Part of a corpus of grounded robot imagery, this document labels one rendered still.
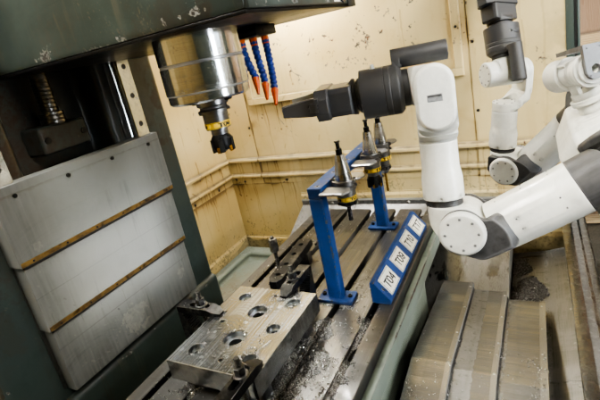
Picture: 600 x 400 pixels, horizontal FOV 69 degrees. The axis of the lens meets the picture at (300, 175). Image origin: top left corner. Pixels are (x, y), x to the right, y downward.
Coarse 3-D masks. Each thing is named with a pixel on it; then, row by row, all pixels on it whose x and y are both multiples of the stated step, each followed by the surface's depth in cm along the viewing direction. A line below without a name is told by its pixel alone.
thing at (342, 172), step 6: (336, 156) 109; (342, 156) 109; (336, 162) 109; (342, 162) 109; (336, 168) 110; (342, 168) 109; (348, 168) 110; (336, 174) 110; (342, 174) 109; (348, 174) 110; (336, 180) 111; (342, 180) 109
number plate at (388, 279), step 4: (384, 268) 118; (388, 268) 119; (384, 272) 116; (388, 272) 118; (392, 272) 118; (380, 276) 114; (384, 276) 115; (388, 276) 116; (392, 276) 117; (396, 276) 118; (380, 280) 113; (384, 280) 114; (388, 280) 115; (392, 280) 116; (396, 280) 117; (384, 284) 113; (388, 284) 114; (392, 284) 115; (396, 284) 116; (388, 288) 113; (392, 288) 114; (392, 292) 113
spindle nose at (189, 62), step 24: (168, 48) 75; (192, 48) 74; (216, 48) 75; (240, 48) 81; (168, 72) 77; (192, 72) 75; (216, 72) 76; (240, 72) 80; (168, 96) 80; (192, 96) 77; (216, 96) 77
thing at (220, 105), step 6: (210, 102) 82; (216, 102) 82; (222, 102) 83; (198, 108) 83; (204, 108) 83; (210, 108) 82; (216, 108) 82; (222, 108) 83; (228, 108) 85; (198, 114) 84; (204, 114) 82
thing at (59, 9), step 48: (0, 0) 83; (48, 0) 77; (96, 0) 72; (144, 0) 68; (192, 0) 64; (240, 0) 61; (288, 0) 71; (0, 48) 88; (48, 48) 82; (96, 48) 77; (144, 48) 91
